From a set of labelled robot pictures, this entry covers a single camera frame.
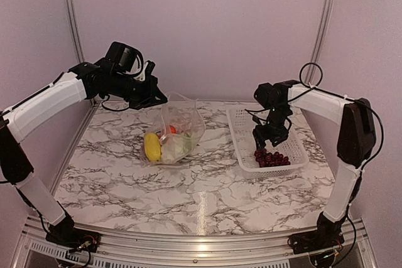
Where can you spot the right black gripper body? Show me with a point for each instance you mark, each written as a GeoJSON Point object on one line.
{"type": "Point", "coordinates": [277, 119]}

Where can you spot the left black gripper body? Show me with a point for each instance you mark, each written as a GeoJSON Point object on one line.
{"type": "Point", "coordinates": [129, 90]}

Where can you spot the white plastic basket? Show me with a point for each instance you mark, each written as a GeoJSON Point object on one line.
{"type": "Point", "coordinates": [241, 127]}

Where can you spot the purple grape bunch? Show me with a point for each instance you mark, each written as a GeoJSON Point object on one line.
{"type": "Point", "coordinates": [268, 159]}

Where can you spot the orange pumpkin toy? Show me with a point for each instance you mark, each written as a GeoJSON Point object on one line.
{"type": "Point", "coordinates": [172, 130]}

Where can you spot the clear zip top bag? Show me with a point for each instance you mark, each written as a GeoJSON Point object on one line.
{"type": "Point", "coordinates": [181, 113]}

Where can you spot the yellow lemon toy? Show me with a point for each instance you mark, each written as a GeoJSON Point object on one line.
{"type": "Point", "coordinates": [152, 147]}

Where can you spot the white cauliflower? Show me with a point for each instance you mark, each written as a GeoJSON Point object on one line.
{"type": "Point", "coordinates": [175, 147]}

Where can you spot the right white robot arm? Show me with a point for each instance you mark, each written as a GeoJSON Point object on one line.
{"type": "Point", "coordinates": [356, 140]}

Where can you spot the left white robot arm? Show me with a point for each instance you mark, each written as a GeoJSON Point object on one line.
{"type": "Point", "coordinates": [82, 82]}

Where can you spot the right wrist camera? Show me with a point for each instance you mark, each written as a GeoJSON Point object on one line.
{"type": "Point", "coordinates": [268, 97]}

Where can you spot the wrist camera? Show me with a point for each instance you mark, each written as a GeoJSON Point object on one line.
{"type": "Point", "coordinates": [268, 97]}
{"type": "Point", "coordinates": [128, 61]}

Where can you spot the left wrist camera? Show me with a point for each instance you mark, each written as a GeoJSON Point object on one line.
{"type": "Point", "coordinates": [128, 61]}

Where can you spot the left aluminium frame post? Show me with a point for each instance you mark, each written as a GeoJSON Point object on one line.
{"type": "Point", "coordinates": [74, 30]}

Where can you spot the aluminium frame post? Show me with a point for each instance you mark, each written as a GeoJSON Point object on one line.
{"type": "Point", "coordinates": [74, 30]}
{"type": "Point", "coordinates": [322, 30]}

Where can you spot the front aluminium rail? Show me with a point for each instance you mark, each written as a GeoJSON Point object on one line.
{"type": "Point", "coordinates": [120, 248]}

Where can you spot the right aluminium frame post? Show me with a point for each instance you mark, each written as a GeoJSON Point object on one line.
{"type": "Point", "coordinates": [322, 30]}

